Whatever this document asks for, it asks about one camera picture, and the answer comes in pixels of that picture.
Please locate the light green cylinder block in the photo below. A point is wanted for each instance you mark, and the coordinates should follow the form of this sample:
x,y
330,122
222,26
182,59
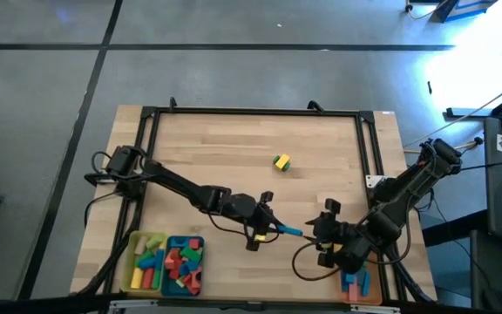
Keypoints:
x,y
155,240

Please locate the orange plastic tray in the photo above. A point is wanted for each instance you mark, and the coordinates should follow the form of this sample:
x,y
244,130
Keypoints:
x,y
376,288

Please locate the red arch block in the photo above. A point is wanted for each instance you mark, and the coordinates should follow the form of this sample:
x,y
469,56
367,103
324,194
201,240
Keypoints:
x,y
172,258
196,277

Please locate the light green arch block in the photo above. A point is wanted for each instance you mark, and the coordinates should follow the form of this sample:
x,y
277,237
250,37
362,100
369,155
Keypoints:
x,y
180,282

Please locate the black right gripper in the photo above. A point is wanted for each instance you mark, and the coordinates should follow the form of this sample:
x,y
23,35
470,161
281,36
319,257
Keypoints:
x,y
342,244

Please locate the green short block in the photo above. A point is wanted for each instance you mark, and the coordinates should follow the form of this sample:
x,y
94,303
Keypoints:
x,y
158,279
275,160

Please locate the silver table bracket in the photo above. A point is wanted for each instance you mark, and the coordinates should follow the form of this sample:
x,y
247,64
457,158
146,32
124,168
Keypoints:
x,y
137,306
375,309

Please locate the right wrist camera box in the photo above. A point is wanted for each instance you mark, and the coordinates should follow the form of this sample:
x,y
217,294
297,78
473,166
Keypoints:
x,y
332,205

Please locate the blue cylinder block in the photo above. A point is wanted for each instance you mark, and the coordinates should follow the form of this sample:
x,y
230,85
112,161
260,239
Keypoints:
x,y
147,263

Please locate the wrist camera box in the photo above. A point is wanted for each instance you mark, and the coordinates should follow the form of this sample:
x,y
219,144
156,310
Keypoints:
x,y
266,197
332,205

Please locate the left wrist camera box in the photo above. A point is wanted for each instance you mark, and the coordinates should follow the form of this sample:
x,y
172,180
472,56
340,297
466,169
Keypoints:
x,y
266,197

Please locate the yellow short block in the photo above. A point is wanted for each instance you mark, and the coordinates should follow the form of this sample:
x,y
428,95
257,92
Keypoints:
x,y
282,161
136,277

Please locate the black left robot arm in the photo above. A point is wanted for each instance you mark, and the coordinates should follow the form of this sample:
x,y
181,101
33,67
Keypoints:
x,y
177,183

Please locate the red cylinder block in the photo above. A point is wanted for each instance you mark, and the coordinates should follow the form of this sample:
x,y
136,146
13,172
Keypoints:
x,y
148,278

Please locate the red short block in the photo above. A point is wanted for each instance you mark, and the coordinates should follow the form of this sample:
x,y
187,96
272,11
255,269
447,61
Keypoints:
x,y
174,274
195,243

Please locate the black table frame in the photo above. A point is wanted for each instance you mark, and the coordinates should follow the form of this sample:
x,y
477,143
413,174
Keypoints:
x,y
255,111

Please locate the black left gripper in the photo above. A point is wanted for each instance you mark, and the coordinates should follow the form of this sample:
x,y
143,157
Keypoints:
x,y
244,209

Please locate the teal plastic tray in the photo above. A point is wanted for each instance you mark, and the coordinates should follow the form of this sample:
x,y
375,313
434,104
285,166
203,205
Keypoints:
x,y
164,285

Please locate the blue stand base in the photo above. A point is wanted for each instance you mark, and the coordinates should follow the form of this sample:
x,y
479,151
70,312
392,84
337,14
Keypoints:
x,y
464,8

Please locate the natural wood cylinder block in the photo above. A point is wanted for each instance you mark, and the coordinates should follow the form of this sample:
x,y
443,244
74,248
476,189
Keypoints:
x,y
140,245

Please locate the yellow plastic tray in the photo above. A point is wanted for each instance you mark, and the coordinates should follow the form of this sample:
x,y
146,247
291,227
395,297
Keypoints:
x,y
125,261

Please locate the black frame clamp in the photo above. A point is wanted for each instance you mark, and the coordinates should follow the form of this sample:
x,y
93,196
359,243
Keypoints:
x,y
315,105
172,104

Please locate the black floor bar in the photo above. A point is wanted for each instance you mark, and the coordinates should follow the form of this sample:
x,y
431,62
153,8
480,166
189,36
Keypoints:
x,y
486,110

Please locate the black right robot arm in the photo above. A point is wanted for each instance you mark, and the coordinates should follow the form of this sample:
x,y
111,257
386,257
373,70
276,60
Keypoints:
x,y
412,187

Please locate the pink plank block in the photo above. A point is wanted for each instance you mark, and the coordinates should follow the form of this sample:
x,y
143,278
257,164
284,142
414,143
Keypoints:
x,y
353,291

